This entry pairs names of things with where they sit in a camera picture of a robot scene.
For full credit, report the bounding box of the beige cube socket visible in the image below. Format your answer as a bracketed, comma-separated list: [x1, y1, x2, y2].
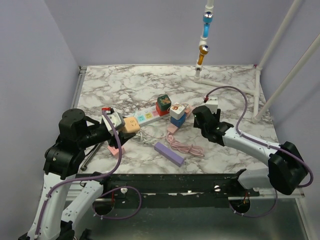
[121, 116, 141, 134]

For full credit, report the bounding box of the pink cube socket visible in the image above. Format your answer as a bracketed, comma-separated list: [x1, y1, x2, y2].
[107, 146, 126, 158]

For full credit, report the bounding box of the pink power cable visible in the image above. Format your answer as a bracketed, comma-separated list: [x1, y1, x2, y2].
[166, 133, 206, 158]

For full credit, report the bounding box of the white power strip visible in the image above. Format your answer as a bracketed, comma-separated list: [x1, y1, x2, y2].
[126, 105, 170, 127]

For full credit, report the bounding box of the pink power strip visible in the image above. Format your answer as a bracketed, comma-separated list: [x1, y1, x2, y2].
[167, 103, 194, 135]

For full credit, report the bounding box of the purple USB power strip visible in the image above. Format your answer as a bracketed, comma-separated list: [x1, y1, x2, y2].
[154, 142, 185, 167]

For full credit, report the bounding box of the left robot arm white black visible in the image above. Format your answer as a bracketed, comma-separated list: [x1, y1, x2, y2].
[20, 107, 136, 240]

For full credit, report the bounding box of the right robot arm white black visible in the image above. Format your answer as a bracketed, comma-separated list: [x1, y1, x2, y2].
[192, 105, 308, 196]

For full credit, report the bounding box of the blue cube socket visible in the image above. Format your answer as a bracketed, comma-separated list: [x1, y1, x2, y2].
[170, 113, 187, 128]

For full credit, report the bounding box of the white tiger cube socket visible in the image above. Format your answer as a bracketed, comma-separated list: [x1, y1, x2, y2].
[169, 103, 188, 120]

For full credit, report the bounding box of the red cube socket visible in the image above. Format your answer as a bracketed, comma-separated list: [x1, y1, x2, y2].
[155, 103, 170, 117]

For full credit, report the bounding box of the dark green cube socket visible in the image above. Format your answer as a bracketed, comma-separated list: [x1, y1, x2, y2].
[157, 94, 172, 111]

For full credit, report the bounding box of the blue orange pipe stand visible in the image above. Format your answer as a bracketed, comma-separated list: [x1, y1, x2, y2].
[195, 0, 215, 78]

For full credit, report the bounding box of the white coiled power cable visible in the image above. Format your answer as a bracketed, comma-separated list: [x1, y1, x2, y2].
[136, 129, 158, 146]

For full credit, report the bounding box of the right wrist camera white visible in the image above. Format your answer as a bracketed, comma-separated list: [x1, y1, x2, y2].
[204, 96, 219, 114]

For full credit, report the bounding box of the grey metal crank handle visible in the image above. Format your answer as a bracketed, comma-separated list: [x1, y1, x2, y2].
[80, 143, 103, 171]

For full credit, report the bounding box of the white PVC pipe frame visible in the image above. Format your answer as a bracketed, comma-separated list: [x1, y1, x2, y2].
[193, 0, 320, 123]

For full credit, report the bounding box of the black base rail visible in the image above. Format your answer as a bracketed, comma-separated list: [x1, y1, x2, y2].
[72, 169, 261, 216]

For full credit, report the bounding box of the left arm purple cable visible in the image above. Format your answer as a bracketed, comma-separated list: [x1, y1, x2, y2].
[34, 109, 142, 235]

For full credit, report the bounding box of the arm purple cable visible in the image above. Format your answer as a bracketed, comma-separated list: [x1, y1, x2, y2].
[34, 109, 142, 235]
[204, 85, 315, 218]

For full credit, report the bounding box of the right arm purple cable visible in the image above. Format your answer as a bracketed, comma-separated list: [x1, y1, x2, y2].
[204, 85, 315, 218]

